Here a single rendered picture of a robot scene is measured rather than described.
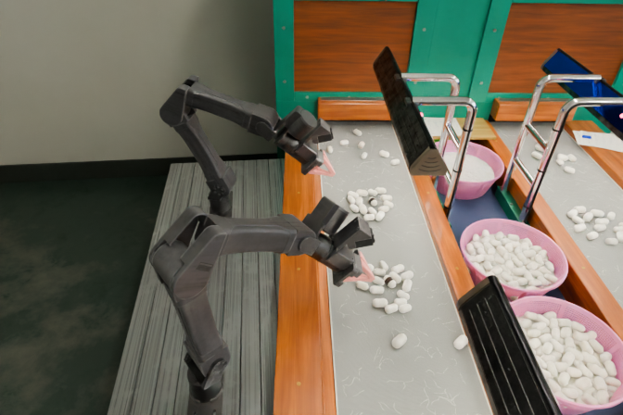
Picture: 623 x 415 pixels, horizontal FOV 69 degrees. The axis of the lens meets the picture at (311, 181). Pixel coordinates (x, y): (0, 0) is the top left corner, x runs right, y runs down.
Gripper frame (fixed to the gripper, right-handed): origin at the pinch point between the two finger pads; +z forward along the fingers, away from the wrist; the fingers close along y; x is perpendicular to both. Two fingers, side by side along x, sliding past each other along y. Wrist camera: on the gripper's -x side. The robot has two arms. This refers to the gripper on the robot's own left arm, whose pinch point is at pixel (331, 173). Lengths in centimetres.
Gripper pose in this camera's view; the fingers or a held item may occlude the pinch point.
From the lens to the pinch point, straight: 131.4
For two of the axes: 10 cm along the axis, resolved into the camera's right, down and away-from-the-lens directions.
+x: -6.7, 6.1, 4.3
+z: 7.5, 5.3, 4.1
